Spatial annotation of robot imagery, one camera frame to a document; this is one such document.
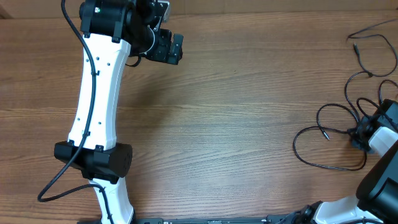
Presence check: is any black braided usb cable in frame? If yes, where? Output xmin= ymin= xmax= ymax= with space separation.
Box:
xmin=346 ymin=17 xmax=398 ymax=78

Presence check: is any black smooth usb cable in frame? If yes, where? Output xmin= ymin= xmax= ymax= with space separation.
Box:
xmin=292 ymin=70 xmax=389 ymax=172

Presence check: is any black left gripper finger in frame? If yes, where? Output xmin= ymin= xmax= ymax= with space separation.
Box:
xmin=167 ymin=51 xmax=183 ymax=65
xmin=170 ymin=34 xmax=183 ymax=54

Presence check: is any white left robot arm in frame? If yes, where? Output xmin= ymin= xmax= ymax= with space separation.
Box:
xmin=54 ymin=0 xmax=183 ymax=223

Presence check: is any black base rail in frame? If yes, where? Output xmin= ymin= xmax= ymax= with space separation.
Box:
xmin=77 ymin=213 xmax=308 ymax=224

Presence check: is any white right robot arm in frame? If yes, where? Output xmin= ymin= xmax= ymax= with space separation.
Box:
xmin=292 ymin=99 xmax=397 ymax=223

